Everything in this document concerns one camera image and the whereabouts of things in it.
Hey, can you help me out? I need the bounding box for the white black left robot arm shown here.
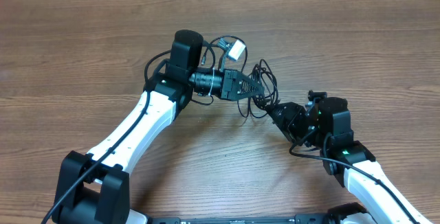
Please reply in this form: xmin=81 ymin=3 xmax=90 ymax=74
xmin=43 ymin=30 xmax=264 ymax=223

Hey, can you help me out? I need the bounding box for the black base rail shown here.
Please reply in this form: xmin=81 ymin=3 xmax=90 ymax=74
xmin=147 ymin=213 xmax=336 ymax=224

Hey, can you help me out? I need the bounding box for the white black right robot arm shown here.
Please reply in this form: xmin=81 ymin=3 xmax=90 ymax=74
xmin=264 ymin=91 xmax=429 ymax=223

